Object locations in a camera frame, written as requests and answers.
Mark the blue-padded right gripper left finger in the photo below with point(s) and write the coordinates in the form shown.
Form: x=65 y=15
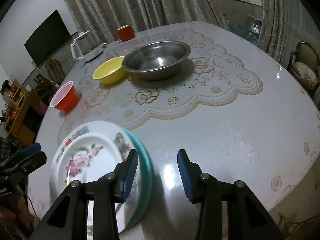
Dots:
x=114 y=186

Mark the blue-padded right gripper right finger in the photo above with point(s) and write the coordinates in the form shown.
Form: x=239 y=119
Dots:
x=200 y=186

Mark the large white patterned plate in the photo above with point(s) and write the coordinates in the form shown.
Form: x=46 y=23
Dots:
x=124 y=212

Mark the turquoise plastic plate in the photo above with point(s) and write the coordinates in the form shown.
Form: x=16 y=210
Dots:
x=147 y=173

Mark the red disposable bowl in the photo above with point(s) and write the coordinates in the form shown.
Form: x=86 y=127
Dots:
x=65 y=99

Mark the yellow plastic bowl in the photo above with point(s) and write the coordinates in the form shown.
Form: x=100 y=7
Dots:
x=110 y=71

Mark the stainless steel basin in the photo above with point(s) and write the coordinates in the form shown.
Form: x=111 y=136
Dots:
x=157 y=60

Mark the small white floral plate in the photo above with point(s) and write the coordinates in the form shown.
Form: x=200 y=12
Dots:
x=86 y=158

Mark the wooden shelf cabinet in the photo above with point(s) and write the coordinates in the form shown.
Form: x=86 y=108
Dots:
x=23 y=115

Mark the wooden chair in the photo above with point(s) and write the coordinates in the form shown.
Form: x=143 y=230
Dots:
x=55 y=71

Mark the lace patterned table cover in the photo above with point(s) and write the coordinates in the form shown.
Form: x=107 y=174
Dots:
x=210 y=76

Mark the white electric kettle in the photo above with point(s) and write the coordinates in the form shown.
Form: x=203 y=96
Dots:
x=85 y=47

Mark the black television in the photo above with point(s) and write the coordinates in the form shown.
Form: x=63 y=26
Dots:
x=47 y=38

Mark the red mug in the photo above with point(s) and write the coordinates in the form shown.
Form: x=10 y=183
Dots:
x=124 y=33

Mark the cushioned chair by curtain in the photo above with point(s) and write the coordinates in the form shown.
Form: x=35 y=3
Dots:
x=304 y=66

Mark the beige curtain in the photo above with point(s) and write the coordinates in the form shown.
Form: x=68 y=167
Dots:
x=104 y=17

